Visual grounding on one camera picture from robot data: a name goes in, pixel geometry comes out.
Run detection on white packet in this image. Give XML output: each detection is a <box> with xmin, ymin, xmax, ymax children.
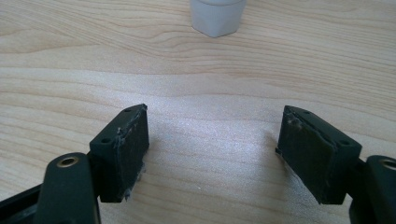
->
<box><xmin>190</xmin><ymin>0</ymin><xmax>248</xmax><ymax>39</ymax></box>

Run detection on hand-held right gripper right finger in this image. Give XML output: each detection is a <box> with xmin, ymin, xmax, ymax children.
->
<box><xmin>275</xmin><ymin>105</ymin><xmax>363</xmax><ymax>205</ymax></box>

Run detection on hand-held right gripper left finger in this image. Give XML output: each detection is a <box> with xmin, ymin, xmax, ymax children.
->
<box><xmin>89</xmin><ymin>103</ymin><xmax>150</xmax><ymax>203</ymax></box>

